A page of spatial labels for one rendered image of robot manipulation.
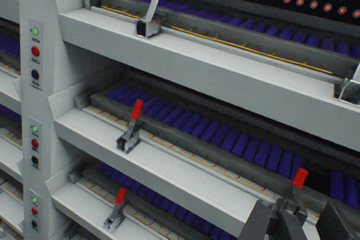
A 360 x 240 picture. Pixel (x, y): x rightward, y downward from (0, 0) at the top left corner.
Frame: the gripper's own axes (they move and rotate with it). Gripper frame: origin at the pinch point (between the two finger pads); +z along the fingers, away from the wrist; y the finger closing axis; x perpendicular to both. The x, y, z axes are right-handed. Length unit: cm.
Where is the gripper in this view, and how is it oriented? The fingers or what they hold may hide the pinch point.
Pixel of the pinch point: (312, 220)
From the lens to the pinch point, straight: 25.2
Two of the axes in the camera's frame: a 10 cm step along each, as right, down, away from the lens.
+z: 3.7, -0.5, 9.3
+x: 3.3, -9.3, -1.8
